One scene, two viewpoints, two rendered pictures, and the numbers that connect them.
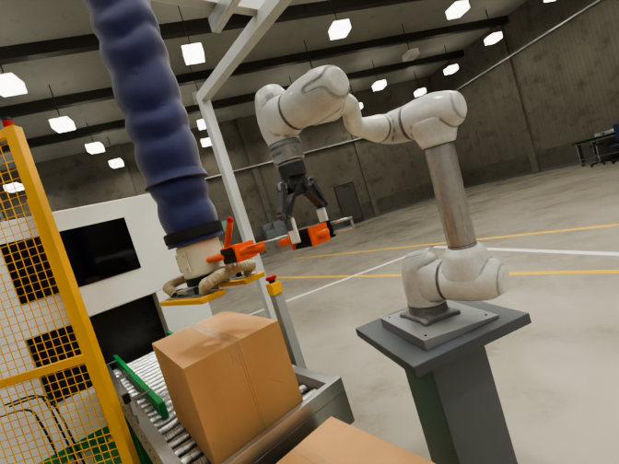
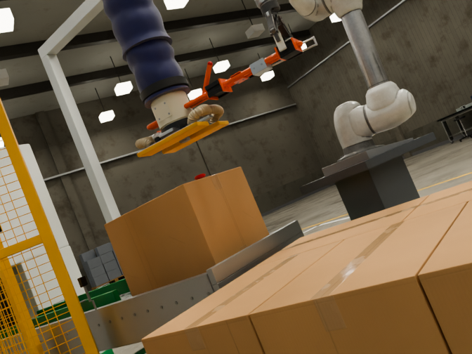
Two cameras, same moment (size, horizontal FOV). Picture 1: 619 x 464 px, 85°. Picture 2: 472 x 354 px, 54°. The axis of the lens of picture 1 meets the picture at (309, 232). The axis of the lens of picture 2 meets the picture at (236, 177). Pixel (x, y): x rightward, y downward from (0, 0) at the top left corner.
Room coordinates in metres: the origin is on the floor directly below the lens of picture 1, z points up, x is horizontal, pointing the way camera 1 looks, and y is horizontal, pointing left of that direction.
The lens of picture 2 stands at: (-0.71, 0.89, 0.78)
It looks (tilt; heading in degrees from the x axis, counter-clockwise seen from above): 3 degrees up; 344
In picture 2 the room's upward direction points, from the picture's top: 23 degrees counter-clockwise
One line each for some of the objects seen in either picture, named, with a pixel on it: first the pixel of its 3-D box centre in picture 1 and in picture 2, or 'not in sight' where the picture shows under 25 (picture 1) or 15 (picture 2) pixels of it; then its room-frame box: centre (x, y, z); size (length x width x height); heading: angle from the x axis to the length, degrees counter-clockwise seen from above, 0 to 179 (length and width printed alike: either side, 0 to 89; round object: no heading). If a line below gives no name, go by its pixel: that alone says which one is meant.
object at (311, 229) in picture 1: (309, 236); (288, 49); (0.93, 0.00, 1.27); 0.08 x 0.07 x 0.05; 47
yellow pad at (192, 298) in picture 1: (190, 294); (171, 136); (1.27, 0.50, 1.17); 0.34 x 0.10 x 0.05; 47
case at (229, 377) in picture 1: (223, 373); (187, 234); (1.51, 0.57, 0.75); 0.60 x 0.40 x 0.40; 35
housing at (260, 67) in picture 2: (279, 244); (260, 67); (1.03, 0.10, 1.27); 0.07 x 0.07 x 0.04; 47
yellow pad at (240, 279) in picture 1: (230, 277); (193, 134); (1.41, 0.38, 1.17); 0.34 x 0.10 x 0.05; 47
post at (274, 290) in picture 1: (297, 360); not in sight; (1.99, 0.30, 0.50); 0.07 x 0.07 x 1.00; 38
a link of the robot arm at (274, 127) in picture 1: (278, 113); not in sight; (0.94, -0.01, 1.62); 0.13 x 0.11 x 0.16; 42
